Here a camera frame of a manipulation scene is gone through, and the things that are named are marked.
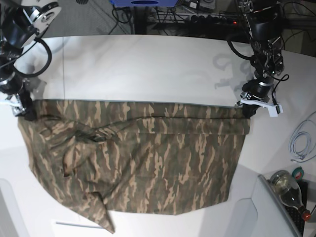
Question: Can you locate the coiled white cable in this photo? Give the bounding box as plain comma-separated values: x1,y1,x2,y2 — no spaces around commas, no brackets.
289,114,316,163

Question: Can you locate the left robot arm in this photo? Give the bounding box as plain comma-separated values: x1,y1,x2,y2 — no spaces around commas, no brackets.
226,0,289,119

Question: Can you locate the clear plastic bottle red cap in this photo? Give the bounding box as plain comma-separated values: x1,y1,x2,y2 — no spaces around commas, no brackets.
270,170,312,222

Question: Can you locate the green tape roll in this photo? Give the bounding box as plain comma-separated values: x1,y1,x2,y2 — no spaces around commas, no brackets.
292,167,304,181

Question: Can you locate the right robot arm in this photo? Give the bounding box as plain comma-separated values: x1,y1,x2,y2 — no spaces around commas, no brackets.
0,0,62,121

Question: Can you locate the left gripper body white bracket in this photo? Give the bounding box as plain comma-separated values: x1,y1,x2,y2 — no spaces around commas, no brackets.
234,79,284,118

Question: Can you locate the black power strip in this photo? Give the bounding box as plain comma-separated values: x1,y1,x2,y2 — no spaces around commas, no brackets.
188,14,239,26

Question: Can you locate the camouflage t-shirt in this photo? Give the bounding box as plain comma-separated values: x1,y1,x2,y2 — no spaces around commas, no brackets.
18,100,250,233

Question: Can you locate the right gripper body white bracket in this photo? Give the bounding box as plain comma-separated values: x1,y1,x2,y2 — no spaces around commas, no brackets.
0,79,34,117

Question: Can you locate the blue box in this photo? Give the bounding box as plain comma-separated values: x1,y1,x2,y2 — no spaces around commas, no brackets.
110,0,178,7

